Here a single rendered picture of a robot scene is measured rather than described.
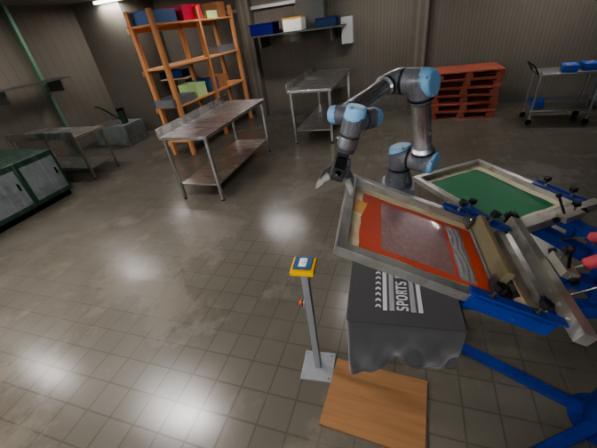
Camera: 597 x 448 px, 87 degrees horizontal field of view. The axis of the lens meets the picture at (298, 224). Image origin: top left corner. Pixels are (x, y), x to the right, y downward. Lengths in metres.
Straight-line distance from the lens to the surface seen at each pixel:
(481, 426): 2.38
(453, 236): 1.54
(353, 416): 2.25
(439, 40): 8.10
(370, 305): 1.50
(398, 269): 1.12
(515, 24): 8.29
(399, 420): 2.26
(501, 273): 1.35
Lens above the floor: 2.07
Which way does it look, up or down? 33 degrees down
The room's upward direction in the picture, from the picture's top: 8 degrees counter-clockwise
